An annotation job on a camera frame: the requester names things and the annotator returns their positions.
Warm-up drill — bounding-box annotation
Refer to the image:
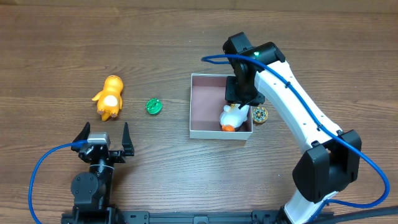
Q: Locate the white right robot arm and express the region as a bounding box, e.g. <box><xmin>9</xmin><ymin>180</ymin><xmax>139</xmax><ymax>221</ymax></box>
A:
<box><xmin>223</xmin><ymin>32</ymin><xmax>362</xmax><ymax>223</ymax></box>

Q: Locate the orange plush toy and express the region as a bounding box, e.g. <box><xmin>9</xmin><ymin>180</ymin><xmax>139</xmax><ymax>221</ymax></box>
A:
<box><xmin>91</xmin><ymin>75</ymin><xmax>124</xmax><ymax>121</ymax></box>

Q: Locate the gold blue spinning top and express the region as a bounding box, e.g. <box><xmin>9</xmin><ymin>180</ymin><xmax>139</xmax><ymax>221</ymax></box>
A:
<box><xmin>252</xmin><ymin>107</ymin><xmax>268</xmax><ymax>124</ymax></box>

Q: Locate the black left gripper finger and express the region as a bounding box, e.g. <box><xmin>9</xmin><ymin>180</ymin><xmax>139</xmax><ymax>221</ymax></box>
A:
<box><xmin>71</xmin><ymin>122</ymin><xmax>90</xmax><ymax>152</ymax></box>
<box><xmin>122</xmin><ymin>122</ymin><xmax>134</xmax><ymax>156</ymax></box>

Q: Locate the white plush duck yellow hat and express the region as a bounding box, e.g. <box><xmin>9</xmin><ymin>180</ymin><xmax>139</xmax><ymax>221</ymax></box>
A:
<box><xmin>220</xmin><ymin>104</ymin><xmax>250</xmax><ymax>132</ymax></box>

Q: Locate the green spinning top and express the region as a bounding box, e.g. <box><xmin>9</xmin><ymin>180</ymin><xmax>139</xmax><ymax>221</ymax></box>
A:
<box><xmin>146</xmin><ymin>98</ymin><xmax>162</xmax><ymax>115</ymax></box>

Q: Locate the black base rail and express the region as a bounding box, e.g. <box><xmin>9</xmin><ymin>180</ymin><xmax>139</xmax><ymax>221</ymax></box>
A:
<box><xmin>60</xmin><ymin>208</ymin><xmax>279</xmax><ymax>224</ymax></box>

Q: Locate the black thick cable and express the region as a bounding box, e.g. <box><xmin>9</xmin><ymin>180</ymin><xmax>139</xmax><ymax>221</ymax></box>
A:
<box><xmin>313</xmin><ymin>205</ymin><xmax>398</xmax><ymax>224</ymax></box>

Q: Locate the white cardboard box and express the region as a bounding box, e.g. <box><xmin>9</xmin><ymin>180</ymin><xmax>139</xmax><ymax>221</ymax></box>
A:
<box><xmin>189</xmin><ymin>73</ymin><xmax>253</xmax><ymax>141</ymax></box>

